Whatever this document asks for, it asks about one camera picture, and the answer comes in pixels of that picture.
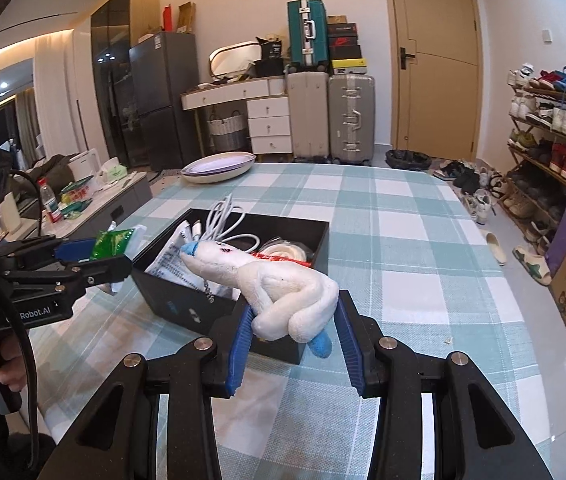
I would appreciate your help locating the white plush toy blue tips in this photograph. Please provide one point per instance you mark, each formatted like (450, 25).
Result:
(287, 299)

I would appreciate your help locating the green white medicine packet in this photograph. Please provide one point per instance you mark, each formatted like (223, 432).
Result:
(118, 242)

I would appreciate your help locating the teal hard suitcase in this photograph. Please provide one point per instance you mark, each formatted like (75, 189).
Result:
(308, 41)

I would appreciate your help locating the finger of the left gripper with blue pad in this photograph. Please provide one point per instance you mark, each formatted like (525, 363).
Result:
(75, 249)
(102, 271)

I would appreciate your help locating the silver aluminium suitcase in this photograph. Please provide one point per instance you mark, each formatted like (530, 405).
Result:
(352, 118)

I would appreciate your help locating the white grey laundry basket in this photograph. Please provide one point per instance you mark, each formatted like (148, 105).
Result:
(228, 134)

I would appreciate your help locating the grey coffee table cabinet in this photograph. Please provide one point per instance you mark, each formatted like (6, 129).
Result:
(114, 203)

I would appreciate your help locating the black cardboard box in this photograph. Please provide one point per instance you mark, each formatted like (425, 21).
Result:
(301, 239)

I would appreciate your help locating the green white slipper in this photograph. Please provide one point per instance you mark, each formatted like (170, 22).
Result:
(534, 265)

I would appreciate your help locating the white oval stacked plates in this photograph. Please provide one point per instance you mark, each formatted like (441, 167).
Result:
(218, 167)

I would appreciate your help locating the stacked shoe boxes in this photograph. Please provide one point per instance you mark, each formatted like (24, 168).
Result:
(345, 50)

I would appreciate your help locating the black floor basket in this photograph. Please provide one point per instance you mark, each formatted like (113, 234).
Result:
(408, 160)

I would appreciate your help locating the dark grey refrigerator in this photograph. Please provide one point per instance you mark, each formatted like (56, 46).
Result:
(163, 68)

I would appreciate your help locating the black glass cabinet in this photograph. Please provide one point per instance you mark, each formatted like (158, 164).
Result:
(115, 28)

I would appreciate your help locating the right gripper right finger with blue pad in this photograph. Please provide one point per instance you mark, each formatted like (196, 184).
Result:
(348, 336)

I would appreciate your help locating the red white snack packet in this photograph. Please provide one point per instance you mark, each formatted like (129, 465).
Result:
(277, 258)

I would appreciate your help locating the white printed medicine packet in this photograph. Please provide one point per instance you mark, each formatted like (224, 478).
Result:
(169, 267)

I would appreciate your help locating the checked teal tablecloth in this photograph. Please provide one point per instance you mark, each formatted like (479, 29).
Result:
(404, 247)

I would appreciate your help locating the wooden shoe rack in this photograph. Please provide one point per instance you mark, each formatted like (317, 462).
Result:
(533, 191)

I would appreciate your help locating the green tissue pack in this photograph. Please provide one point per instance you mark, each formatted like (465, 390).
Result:
(112, 171)

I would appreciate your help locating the black bag on dresser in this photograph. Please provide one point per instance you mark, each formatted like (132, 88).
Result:
(270, 63)

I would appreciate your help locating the oval white framed mirror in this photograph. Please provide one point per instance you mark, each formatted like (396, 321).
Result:
(233, 61)

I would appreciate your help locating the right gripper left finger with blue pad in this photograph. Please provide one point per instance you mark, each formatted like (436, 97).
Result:
(238, 353)

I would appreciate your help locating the beige hard suitcase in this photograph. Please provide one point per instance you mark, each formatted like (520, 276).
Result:
(309, 114)

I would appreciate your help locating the tan wooden door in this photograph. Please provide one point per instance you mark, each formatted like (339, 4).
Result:
(436, 73)

